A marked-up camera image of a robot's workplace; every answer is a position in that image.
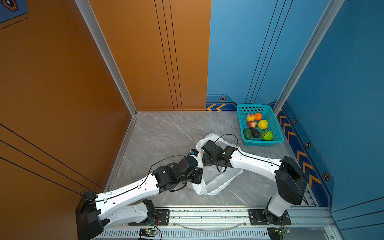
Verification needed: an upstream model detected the white plastic bag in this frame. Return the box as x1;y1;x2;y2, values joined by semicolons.
187;134;243;196

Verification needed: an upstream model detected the dark green avocado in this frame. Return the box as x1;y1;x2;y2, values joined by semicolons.
243;129;253;141

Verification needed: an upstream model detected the dark avocado fruit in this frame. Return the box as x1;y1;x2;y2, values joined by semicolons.
249;128;261;139

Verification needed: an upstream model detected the red yellow peach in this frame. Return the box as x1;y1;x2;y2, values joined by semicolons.
246;114;255;122

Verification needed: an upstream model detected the green fruit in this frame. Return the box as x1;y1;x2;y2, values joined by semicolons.
261;130;274;141

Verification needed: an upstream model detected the yellow bumpy lemon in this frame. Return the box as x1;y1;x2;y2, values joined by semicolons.
258;120;269;130

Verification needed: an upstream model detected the orange fruit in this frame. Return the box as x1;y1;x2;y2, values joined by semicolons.
254;113;263;121

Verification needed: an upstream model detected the red pink apple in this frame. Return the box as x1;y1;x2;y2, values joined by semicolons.
247;121;258;128

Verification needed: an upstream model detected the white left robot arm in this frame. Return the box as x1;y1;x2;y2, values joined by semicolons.
75;156;203;240

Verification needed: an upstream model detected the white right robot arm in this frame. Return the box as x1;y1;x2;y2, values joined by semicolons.
201;140;308;225

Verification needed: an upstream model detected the teal plastic basket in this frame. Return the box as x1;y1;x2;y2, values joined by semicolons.
237;104;285;147

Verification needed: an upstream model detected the left circuit board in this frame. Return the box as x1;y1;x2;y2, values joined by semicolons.
138;228;160;240

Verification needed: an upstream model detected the circuit board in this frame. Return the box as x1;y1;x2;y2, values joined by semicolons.
138;228;160;240
267;228;291;240

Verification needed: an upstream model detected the right circuit board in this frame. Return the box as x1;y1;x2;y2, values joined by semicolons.
267;228;291;240

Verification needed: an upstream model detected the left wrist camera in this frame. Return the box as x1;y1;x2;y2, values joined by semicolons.
189;149;199;157

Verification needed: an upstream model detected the aluminium front rail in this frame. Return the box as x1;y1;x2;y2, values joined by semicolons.
92;206;343;240

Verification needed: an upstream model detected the aluminium corner post right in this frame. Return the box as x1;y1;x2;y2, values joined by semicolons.
273;0;345;117

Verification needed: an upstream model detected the aluminium corner post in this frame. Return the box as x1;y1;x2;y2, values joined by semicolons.
273;0;345;117
75;0;137;117

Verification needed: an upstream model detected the aluminium corner post left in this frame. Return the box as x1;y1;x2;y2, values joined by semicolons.
75;0;137;117

